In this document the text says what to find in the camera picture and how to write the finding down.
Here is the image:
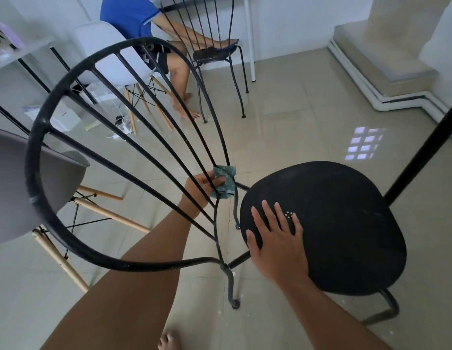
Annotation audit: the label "person's right hand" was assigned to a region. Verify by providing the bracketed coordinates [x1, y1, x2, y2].
[246, 200, 310, 289]

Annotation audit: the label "white power strip with cables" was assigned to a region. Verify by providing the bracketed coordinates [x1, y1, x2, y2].
[106, 114, 135, 140]

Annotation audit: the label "black metal chair round seat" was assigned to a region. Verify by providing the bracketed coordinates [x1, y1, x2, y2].
[24, 36, 407, 326]

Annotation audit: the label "person's left forearm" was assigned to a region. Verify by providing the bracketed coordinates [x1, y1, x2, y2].
[40, 205, 199, 350]

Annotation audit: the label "black metal pole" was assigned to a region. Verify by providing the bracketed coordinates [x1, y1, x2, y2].
[383, 97, 452, 208]

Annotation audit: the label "beige stone pillar base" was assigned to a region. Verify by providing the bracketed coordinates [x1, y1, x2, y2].
[332, 0, 452, 99]

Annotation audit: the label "white wall conduit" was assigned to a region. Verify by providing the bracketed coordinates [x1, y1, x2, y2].
[327, 39, 452, 144]

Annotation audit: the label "white box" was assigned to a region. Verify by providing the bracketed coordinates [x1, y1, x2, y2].
[24, 100, 82, 133]

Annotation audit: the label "white shelf black frame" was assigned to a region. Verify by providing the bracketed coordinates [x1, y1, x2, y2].
[0, 35, 100, 137]

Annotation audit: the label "green cleaning cloth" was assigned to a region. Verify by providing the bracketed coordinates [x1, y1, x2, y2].
[210, 165, 237, 200]

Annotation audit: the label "white table leg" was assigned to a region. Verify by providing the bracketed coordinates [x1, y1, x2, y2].
[243, 0, 257, 83]

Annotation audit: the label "grey plastic chair wooden legs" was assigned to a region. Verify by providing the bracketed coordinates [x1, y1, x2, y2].
[0, 126, 152, 294]

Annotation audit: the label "person's right forearm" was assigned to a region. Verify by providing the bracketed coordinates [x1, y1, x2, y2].
[281, 276, 394, 350]

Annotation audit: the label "white plastic chair wooden legs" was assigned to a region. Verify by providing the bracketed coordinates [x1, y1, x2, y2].
[73, 21, 174, 135]

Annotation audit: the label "person's left hand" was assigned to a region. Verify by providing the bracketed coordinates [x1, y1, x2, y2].
[181, 171, 227, 218]

